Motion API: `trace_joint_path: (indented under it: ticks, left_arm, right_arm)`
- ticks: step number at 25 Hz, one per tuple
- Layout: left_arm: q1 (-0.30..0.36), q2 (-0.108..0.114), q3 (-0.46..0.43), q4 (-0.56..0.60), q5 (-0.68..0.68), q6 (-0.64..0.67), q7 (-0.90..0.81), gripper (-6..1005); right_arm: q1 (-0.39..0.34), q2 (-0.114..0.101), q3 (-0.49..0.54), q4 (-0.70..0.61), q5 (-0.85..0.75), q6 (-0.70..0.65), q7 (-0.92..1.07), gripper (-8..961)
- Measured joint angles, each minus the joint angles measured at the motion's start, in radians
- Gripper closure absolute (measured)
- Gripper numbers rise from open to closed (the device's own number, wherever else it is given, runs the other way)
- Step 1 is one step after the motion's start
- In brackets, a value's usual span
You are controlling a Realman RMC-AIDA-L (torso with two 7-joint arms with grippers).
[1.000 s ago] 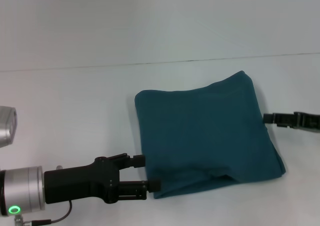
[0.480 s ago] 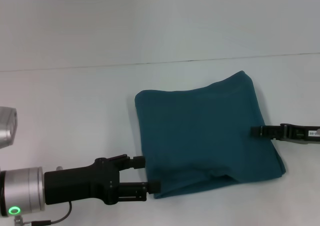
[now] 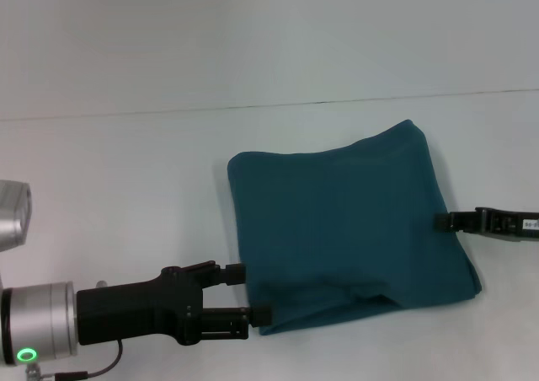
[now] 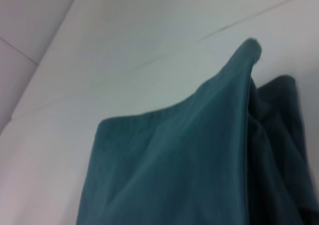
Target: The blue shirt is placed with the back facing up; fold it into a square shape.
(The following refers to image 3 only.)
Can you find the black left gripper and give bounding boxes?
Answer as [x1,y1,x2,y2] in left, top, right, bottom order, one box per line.
[75,260,274,347]

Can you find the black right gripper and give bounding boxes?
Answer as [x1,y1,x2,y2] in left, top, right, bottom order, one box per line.
[435,206,539,243]

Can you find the teal blue shirt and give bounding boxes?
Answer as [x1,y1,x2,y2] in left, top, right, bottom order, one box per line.
[227,119,484,336]

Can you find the left arm red black cable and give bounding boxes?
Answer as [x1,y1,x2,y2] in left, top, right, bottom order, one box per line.
[24,339,124,381]

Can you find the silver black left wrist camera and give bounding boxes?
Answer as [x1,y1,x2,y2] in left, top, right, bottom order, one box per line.
[0,180,33,255]

